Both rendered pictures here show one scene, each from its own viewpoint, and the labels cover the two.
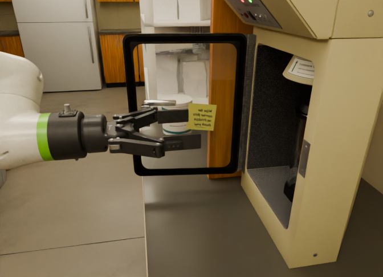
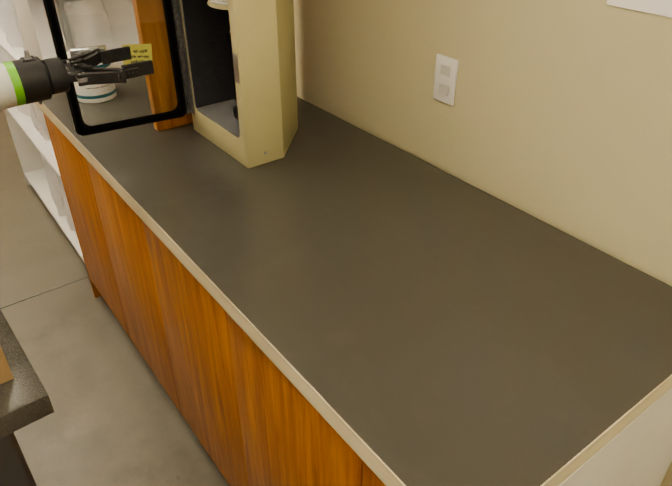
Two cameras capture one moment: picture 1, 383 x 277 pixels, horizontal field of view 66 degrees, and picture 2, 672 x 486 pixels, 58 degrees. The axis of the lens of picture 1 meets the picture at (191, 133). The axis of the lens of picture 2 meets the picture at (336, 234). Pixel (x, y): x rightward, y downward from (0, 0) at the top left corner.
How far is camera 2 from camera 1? 95 cm
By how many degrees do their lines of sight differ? 25
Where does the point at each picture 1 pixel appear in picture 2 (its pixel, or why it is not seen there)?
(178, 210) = (137, 158)
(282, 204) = (234, 124)
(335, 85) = (242, 7)
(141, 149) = (108, 77)
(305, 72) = not seen: outside the picture
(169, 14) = not seen: outside the picture
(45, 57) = not seen: outside the picture
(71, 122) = (37, 65)
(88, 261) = not seen: outside the picture
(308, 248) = (258, 146)
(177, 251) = (151, 180)
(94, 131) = (58, 70)
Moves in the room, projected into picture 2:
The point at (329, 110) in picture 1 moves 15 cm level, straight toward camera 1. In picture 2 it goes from (243, 26) to (235, 45)
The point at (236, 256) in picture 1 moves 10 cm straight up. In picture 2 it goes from (204, 172) to (199, 136)
